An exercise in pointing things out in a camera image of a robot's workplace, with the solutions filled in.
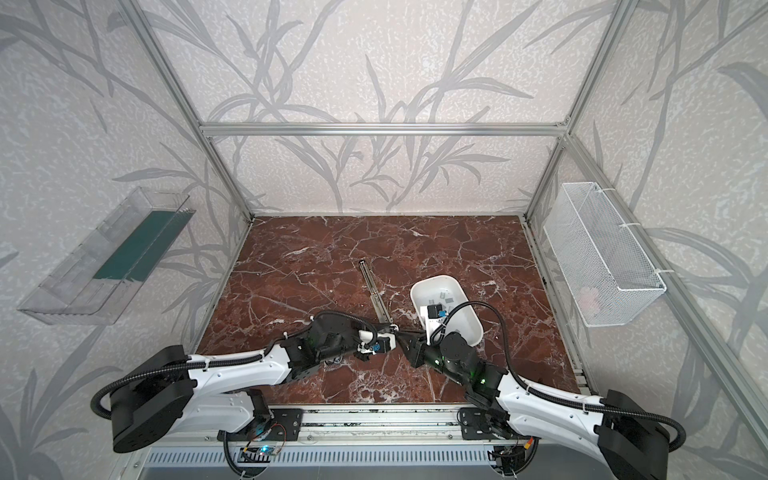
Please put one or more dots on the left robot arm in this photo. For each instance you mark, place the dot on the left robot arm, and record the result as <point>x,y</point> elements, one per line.
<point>175,392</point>

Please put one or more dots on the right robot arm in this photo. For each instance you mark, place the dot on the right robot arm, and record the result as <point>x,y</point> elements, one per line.
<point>614,430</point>

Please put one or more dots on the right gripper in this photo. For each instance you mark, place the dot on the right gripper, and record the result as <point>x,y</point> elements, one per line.
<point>418,351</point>

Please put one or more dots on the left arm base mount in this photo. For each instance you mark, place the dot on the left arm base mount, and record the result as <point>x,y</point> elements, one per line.
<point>279,425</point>

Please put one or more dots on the aluminium front rail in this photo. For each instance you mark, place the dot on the aluminium front rail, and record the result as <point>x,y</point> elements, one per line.
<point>330,424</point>

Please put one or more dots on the white wire mesh basket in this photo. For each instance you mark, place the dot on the white wire mesh basket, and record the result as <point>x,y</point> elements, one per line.
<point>609,275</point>

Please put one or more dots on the clear plastic wall bin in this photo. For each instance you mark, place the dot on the clear plastic wall bin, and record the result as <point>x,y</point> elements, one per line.
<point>96,282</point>

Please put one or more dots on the white plastic tray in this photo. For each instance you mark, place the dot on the white plastic tray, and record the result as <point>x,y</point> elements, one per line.
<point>435,299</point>

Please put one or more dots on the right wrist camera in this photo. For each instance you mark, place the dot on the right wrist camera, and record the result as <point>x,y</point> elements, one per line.
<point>433,315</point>

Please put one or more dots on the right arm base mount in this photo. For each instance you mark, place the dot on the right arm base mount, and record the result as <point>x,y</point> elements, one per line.
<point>476,424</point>

